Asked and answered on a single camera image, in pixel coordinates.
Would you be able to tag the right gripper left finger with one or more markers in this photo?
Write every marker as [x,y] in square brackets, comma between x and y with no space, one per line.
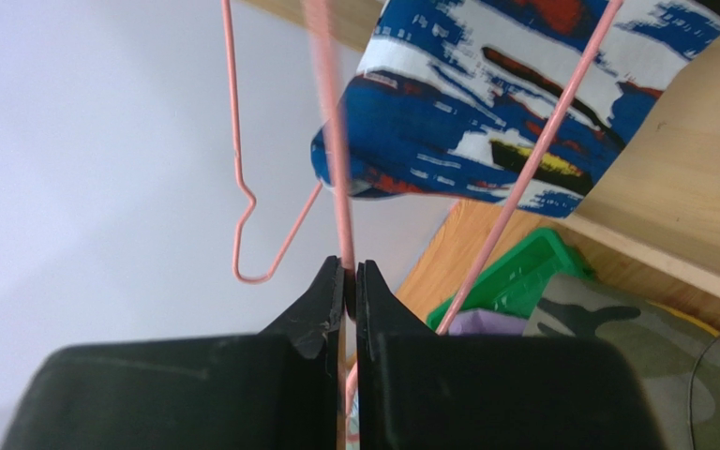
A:
[276,389]

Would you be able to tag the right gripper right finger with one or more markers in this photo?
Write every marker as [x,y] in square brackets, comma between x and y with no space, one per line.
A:
[420,390]

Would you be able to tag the thin pink wire hanger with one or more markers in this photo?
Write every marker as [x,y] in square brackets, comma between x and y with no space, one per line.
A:
[326,63]
[524,178]

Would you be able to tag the yellow camouflage garment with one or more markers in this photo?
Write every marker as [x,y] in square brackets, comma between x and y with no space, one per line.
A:
[676,357]

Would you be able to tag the blue white patterned garment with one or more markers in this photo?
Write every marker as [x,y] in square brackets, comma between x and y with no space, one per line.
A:
[450,97]

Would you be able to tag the purple trousers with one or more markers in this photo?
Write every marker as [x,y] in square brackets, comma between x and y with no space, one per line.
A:
[485,322]

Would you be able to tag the green plastic tray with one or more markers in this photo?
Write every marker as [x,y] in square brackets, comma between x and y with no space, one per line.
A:
[514,284]

